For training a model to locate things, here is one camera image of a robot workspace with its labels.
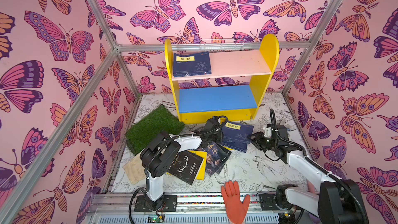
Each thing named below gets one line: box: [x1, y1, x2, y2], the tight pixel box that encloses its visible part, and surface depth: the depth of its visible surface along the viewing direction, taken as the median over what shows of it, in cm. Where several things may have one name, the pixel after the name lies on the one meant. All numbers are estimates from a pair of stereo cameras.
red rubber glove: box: [220, 180, 251, 224], surface depth 74 cm
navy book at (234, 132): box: [221, 120, 255, 145], surface depth 94 cm
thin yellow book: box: [187, 149, 208, 181], surface depth 83 cm
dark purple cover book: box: [202, 142, 230, 177], surface depth 87 cm
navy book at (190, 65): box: [173, 51, 212, 78], surface depth 77 cm
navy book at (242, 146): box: [220, 142, 251, 153], surface depth 92 cm
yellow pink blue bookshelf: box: [164, 34, 280, 124], surface depth 81 cm
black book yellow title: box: [167, 150, 205, 186], surface depth 83 cm
